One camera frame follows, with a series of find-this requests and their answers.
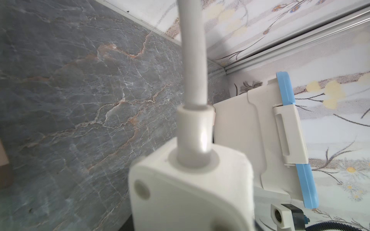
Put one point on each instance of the white power strip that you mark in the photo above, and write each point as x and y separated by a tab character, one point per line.
192	184

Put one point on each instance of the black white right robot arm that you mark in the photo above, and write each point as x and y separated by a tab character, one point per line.
331	226

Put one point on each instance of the blue lid storage box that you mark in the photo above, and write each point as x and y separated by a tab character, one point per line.
264	124

